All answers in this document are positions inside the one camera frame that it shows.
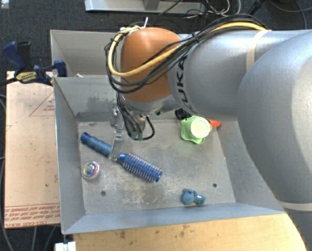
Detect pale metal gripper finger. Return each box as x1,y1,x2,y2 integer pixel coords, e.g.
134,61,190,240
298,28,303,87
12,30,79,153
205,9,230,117
110,106,125,132
108,131,125,162

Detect light green plastic cup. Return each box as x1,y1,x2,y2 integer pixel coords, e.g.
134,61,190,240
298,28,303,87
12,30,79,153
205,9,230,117
181,115,213,145

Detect small orange toy piece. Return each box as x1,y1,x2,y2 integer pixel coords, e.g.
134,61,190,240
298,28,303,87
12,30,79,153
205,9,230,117
207,118,222,129

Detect brown cardboard board red print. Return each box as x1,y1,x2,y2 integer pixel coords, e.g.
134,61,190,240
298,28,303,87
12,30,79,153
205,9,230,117
4,71,61,230

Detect blue toy animal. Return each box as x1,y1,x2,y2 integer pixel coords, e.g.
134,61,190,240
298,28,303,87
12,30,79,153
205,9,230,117
181,188,207,207

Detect grey metal bin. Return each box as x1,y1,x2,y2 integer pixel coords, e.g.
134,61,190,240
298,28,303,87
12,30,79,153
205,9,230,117
50,29,286,235

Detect blue round hair brush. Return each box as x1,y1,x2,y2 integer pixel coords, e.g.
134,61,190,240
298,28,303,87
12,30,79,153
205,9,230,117
80,131,163,184

